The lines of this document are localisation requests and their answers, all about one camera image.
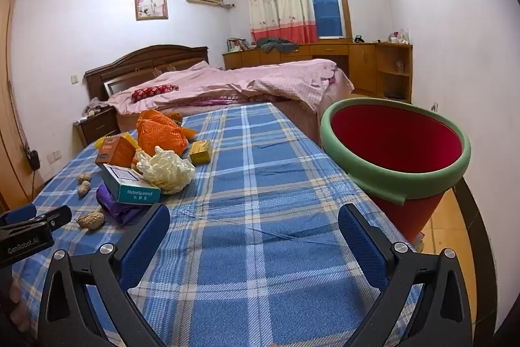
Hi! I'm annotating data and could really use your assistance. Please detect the bed with pink quilt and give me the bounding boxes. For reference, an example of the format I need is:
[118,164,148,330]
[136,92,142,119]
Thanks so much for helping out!
[106,60,355,116]

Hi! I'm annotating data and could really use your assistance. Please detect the blue plaid cloth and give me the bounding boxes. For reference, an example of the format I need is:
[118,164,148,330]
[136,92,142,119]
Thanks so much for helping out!
[12,102,425,347]

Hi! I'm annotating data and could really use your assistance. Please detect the white and teal medicine box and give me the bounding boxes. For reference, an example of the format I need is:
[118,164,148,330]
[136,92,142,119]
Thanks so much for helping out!
[101,163,162,204]

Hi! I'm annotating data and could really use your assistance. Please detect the purple plastic bag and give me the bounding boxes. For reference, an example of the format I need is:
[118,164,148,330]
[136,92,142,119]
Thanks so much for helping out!
[96,183,147,226]

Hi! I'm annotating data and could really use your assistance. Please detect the cream and red curtain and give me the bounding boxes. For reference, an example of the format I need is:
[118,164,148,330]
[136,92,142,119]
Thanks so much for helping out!
[245,0,318,44]

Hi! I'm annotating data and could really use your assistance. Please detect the crumpled white paper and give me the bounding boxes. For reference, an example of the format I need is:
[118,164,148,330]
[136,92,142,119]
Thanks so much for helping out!
[134,146,197,195]

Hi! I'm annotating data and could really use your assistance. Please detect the dark wooden headboard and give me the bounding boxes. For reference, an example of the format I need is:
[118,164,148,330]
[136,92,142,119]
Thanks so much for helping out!
[84,45,210,100]

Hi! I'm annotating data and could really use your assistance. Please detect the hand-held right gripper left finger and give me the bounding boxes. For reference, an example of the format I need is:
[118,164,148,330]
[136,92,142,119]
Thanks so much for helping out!
[38,204,171,347]

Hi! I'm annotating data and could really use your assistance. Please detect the red bin with green rim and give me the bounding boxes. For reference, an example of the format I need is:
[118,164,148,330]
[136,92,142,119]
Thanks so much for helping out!
[319,98,472,246]

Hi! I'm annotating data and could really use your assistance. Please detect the orange cardboard box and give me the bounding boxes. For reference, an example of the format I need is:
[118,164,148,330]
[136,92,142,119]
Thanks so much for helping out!
[95,136,137,169]

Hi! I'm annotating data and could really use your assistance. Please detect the yellow foam fruit net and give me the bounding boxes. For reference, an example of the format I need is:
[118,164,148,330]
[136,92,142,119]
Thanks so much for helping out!
[94,132,137,153]

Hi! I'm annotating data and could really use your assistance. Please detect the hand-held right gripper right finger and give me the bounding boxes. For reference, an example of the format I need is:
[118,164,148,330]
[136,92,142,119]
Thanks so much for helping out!
[338,204,474,347]

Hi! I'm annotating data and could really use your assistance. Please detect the orange mesh bag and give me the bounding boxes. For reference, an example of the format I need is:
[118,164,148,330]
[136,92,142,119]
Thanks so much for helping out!
[136,109,198,158]

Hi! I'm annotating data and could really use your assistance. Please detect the person's left hand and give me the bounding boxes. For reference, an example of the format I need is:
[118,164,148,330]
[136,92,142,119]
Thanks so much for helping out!
[5,277,22,317]

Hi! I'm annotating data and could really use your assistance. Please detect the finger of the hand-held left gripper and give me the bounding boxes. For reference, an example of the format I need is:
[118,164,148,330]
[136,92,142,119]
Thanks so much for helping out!
[0,204,38,226]
[0,206,72,238]

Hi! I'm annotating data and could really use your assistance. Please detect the black charger with cable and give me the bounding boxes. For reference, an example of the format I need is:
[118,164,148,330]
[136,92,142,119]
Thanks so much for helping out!
[22,144,41,201]

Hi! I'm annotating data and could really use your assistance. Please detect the grey clothes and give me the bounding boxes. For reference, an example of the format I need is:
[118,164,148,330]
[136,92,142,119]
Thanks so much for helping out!
[257,38,299,54]

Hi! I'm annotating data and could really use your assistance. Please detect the red floral pillow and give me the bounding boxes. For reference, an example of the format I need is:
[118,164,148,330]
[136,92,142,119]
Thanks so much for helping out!
[131,84,180,102]

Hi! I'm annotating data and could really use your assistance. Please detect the window with wooden frame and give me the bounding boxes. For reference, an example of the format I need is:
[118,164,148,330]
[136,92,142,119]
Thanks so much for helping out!
[306,0,352,39]

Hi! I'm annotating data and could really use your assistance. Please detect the small yellow box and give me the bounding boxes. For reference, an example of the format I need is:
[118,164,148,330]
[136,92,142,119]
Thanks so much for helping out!
[189,140,212,165]

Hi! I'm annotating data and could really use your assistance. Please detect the dark wooden nightstand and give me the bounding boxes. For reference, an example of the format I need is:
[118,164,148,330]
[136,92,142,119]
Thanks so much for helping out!
[73,106,119,148]

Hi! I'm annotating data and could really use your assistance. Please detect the long wooden cabinet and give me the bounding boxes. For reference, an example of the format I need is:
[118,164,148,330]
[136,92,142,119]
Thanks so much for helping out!
[222,39,413,104]

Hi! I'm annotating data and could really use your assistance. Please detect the crumpled cloth on nightstand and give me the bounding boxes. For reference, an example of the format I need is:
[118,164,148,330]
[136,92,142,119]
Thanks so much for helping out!
[83,97,108,117]

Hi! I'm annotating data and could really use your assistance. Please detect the framed wedding photo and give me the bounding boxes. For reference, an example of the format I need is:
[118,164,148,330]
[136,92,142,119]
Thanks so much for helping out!
[134,0,168,20]

